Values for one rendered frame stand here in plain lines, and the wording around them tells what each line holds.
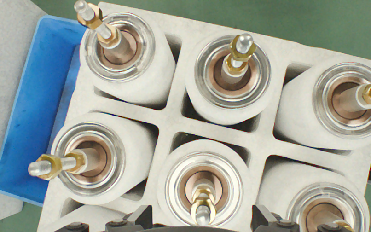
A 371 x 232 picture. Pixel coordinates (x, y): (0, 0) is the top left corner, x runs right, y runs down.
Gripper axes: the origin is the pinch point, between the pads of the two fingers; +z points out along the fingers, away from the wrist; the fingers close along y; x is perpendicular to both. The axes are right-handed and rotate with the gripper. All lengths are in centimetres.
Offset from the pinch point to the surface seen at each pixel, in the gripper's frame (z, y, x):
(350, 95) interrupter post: 8.2, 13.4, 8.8
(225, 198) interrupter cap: 10.1, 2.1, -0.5
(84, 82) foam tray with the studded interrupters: 17.3, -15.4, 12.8
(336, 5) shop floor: 35, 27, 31
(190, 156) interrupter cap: 9.9, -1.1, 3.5
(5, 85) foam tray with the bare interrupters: 22.9, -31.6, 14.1
